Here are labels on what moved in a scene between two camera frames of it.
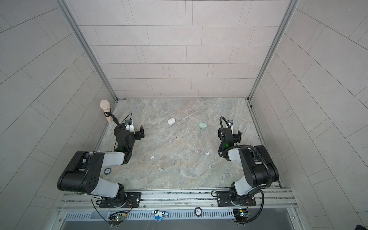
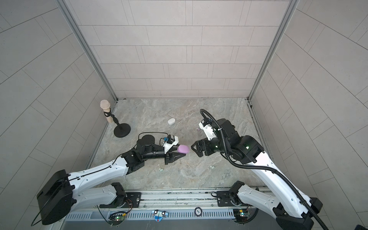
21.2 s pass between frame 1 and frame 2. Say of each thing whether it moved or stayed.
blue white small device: stayed
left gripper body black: moved
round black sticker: stayed
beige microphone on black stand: stayed
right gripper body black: moved
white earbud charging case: stayed
